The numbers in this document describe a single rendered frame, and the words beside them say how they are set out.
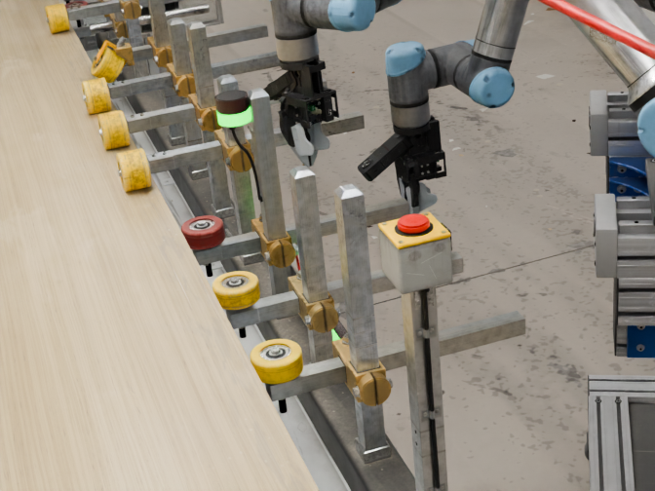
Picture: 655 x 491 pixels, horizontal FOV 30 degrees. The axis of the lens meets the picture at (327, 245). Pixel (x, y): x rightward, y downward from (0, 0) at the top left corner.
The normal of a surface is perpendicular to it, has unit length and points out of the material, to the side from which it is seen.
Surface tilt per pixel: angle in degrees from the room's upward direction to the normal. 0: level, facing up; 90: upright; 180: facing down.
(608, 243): 90
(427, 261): 90
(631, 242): 90
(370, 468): 0
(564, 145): 0
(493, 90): 90
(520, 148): 0
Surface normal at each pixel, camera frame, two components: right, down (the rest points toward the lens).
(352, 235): 0.31, 0.40
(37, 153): -0.09, -0.89
